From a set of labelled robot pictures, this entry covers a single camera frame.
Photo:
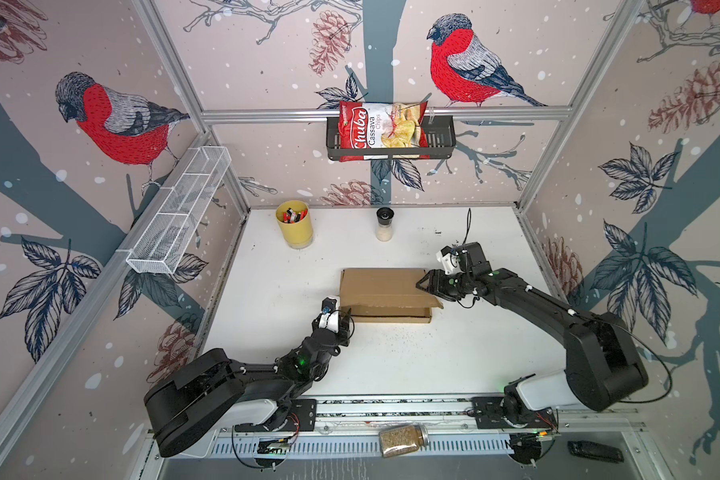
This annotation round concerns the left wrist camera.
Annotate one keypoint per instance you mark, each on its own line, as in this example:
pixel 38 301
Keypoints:
pixel 330 316

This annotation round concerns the brown cardboard box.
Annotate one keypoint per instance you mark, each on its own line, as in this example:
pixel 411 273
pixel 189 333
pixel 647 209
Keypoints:
pixel 386 295

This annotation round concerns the black wire wall basket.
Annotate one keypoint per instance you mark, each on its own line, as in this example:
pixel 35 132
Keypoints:
pixel 434 139

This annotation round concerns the black remote device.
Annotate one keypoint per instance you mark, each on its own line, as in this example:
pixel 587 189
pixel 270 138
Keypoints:
pixel 595 451

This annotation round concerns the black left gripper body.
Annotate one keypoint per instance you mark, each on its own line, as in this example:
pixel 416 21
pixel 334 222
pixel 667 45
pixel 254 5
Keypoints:
pixel 340 339

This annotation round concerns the red cassava chips bag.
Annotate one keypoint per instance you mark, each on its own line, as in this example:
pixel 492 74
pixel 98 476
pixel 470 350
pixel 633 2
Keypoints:
pixel 381 125

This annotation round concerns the glass spice grinder black cap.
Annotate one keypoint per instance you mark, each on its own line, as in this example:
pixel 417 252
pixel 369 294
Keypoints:
pixel 384 229

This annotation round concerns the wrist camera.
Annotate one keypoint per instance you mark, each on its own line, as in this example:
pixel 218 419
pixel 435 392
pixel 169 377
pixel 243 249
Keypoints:
pixel 330 316
pixel 449 260

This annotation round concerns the white wire mesh shelf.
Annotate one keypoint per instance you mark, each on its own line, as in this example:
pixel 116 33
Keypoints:
pixel 167 237

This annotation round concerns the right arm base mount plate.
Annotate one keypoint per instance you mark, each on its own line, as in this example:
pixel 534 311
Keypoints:
pixel 499 412

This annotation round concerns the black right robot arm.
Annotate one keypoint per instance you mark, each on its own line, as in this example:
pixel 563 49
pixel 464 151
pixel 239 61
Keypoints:
pixel 602 365

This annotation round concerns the yellow plastic cup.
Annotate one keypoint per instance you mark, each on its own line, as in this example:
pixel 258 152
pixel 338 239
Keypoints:
pixel 293 218

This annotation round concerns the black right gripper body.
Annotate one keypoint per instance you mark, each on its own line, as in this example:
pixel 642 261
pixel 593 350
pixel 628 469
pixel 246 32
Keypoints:
pixel 451 286

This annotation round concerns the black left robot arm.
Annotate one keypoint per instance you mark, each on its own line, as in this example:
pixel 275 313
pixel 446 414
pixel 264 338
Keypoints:
pixel 189 402

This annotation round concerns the glass jar of grains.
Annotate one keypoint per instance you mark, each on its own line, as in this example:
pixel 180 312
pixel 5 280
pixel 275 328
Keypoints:
pixel 402 439

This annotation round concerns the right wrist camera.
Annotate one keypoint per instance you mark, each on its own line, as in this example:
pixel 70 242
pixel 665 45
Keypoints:
pixel 449 260

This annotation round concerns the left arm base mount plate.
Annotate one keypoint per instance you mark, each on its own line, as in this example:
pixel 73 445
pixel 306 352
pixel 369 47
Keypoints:
pixel 299 417

